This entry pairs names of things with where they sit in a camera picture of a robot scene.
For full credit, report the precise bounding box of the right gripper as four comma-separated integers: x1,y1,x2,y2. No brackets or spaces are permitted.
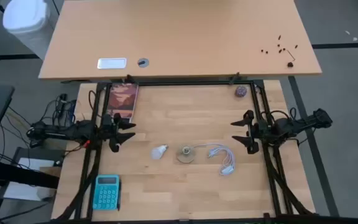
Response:
231,110,272,155

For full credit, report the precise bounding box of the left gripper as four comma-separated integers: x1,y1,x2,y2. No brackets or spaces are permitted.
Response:
101,113,136,153

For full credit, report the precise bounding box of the white lightbulb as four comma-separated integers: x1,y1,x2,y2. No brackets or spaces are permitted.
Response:
150,144,170,161

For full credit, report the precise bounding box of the white lamp power cable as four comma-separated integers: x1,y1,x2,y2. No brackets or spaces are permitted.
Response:
193,142,236,177

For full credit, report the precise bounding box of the brass lamp socket wooden base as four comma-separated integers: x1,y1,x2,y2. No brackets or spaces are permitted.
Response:
176,145,196,164

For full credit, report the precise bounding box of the book with landscape cover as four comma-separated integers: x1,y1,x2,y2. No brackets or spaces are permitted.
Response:
106,82,139,124

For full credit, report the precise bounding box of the purple patterned ball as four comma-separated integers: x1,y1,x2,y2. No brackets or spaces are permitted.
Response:
234,85,248,98

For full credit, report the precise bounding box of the teal calculator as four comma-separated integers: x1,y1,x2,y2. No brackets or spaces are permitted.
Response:
91,174,121,212

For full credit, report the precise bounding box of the silver rectangular desk plate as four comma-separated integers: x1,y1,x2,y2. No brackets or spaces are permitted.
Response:
97,57,127,70

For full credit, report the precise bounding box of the black power adapter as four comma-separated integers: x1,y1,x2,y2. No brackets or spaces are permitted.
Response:
56,93,68,114

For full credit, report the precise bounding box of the tan wooden desk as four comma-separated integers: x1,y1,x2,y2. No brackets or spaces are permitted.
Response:
38,0,323,81

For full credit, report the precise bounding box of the white cardboard box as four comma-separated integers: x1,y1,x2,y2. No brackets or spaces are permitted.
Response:
3,157,57,202

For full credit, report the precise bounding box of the white trash bin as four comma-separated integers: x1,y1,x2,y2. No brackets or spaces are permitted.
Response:
2,0,54,60

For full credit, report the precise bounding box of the black aluminium table frame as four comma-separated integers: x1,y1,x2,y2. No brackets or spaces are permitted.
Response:
53,79,318,224

